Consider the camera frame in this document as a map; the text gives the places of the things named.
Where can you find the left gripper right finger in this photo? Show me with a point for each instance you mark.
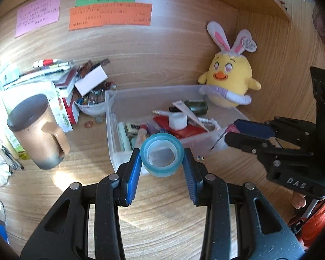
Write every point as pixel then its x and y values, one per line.
pixel 261 232

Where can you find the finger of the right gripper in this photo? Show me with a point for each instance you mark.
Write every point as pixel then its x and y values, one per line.
pixel 254 129
pixel 246 143

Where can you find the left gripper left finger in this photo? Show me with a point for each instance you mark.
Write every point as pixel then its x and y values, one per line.
pixel 63 232

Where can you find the red tea packet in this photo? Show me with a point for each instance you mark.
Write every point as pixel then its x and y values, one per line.
pixel 189 131

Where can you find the dark green spray bottle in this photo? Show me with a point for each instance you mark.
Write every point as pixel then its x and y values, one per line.
pixel 198 107

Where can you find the white tape roll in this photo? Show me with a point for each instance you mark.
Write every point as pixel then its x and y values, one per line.
pixel 177 121

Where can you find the blue tape roll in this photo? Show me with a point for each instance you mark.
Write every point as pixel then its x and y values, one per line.
pixel 162 154

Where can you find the gold beige pen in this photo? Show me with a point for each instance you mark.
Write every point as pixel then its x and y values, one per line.
pixel 164 113

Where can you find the white lip balm stick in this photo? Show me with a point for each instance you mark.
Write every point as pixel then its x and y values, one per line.
pixel 141 136

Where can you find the white green cream tube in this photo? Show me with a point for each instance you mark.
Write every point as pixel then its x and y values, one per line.
pixel 124 140

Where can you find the white mahjong tile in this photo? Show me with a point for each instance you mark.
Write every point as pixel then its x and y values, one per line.
pixel 131 129

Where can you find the person right hand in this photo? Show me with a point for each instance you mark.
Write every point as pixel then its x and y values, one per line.
pixel 298 200

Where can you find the yellow chick plush toy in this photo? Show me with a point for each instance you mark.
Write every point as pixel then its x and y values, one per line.
pixel 229 76

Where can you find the clear plastic storage box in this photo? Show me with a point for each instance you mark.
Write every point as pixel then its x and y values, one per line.
pixel 148 106

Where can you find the brown ceramic mug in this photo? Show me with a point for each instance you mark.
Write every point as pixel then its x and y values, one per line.
pixel 34 126

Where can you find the bowl of beads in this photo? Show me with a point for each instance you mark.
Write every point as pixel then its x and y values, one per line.
pixel 93 103

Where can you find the white small box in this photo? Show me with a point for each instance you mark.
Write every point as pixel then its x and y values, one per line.
pixel 91 80

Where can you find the stack of books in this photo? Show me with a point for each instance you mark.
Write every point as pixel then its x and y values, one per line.
pixel 58 86

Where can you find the orange sticky note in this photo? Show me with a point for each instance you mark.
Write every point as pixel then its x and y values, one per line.
pixel 111 13

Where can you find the pink sticky note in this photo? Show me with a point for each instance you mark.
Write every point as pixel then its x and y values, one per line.
pixel 36 14

